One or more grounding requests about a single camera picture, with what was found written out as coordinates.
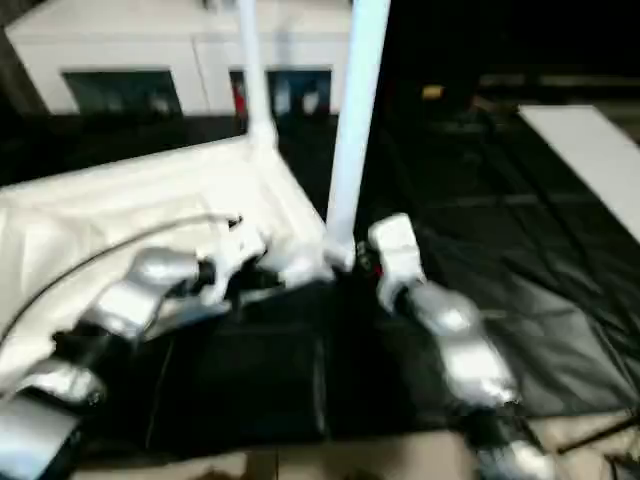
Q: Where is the white plastic table top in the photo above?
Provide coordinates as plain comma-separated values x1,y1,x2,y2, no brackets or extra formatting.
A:
0,134,357,397

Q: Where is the black table mat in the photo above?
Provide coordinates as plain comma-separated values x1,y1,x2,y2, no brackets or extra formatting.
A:
0,102,640,451

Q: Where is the white flat board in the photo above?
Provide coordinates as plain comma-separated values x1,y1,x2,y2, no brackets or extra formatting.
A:
517,103,640,242

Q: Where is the black cabinet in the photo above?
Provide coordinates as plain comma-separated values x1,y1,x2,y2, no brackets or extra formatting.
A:
384,0,640,106

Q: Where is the white cabinet with glass doors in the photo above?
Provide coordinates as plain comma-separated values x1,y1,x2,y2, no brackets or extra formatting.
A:
3,0,354,117

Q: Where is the black metal table leg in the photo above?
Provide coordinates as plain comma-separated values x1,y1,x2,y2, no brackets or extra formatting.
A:
554,408,640,452

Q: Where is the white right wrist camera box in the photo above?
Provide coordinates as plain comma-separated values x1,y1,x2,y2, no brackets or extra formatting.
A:
366,212,427,314

